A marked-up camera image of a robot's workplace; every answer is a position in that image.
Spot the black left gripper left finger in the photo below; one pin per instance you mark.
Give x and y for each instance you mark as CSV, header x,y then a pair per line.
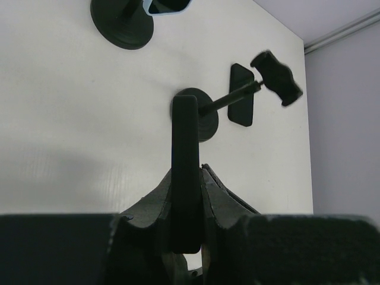
x,y
87,248

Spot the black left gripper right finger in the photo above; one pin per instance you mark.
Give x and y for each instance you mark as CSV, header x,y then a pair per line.
x,y
244,246

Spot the black phone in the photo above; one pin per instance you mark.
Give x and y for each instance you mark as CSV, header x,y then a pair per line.
x,y
241,112
186,233

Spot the black round-base phone stand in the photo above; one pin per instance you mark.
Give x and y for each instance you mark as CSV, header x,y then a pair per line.
x,y
124,23
276,77

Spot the phone in light blue case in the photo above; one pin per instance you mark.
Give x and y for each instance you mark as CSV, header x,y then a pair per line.
x,y
165,7

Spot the aluminium frame rail right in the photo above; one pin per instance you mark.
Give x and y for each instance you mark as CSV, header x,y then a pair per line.
x,y
343,32

